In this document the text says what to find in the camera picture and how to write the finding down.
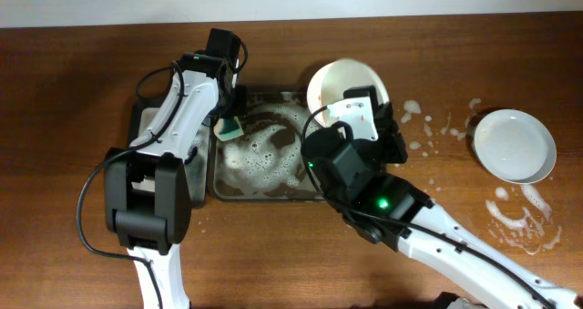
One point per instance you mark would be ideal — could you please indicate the large black wash tray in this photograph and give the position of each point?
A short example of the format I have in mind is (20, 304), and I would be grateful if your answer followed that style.
(265, 163)

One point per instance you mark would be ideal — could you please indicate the small black soapy tray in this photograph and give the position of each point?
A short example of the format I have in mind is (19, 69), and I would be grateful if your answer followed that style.
(142, 113)

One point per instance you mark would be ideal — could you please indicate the light blue plate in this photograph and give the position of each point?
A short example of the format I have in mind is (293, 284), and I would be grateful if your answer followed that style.
(514, 146)

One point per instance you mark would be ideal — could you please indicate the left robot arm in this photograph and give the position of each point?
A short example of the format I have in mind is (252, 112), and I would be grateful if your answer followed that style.
(148, 201)

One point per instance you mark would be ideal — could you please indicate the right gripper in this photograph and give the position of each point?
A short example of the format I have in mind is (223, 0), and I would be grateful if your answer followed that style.
(385, 128)

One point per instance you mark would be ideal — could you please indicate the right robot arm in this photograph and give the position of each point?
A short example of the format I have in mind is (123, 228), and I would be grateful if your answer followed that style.
(345, 163)

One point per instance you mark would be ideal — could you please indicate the green yellow sponge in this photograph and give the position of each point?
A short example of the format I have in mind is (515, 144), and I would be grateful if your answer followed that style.
(227, 129)

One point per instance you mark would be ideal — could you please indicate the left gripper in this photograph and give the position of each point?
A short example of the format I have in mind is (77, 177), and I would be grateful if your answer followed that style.
(241, 103)

